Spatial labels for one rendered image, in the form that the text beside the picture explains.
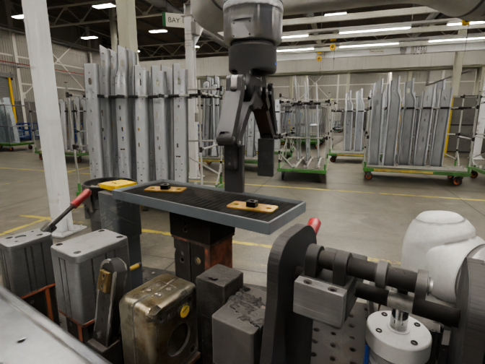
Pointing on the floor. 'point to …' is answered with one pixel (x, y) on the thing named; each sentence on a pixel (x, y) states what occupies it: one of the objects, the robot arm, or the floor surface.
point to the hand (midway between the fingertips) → (251, 176)
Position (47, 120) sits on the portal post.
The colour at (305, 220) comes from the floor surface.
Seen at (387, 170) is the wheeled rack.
